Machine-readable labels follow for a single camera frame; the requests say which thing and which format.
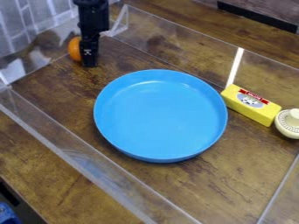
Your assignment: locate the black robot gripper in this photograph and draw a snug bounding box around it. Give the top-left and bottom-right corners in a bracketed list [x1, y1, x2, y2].
[72, 0, 109, 67]

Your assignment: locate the orange toy ball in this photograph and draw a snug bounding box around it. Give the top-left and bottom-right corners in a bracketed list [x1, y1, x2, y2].
[68, 37, 80, 61]

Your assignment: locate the round blue tray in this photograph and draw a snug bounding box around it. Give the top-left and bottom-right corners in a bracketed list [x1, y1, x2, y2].
[93, 69, 228, 163]

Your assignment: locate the yellow toy butter block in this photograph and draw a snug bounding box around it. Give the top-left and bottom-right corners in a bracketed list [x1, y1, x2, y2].
[220, 84, 281, 127]

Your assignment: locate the cream round toy mushroom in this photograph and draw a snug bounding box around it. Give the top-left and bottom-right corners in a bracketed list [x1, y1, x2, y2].
[275, 108, 299, 139]

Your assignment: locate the blue object at corner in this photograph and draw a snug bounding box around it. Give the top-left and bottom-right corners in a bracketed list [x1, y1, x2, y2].
[0, 203, 20, 224]

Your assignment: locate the clear acrylic enclosure wall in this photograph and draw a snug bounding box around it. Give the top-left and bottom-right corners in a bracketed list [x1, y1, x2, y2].
[0, 0, 299, 224]

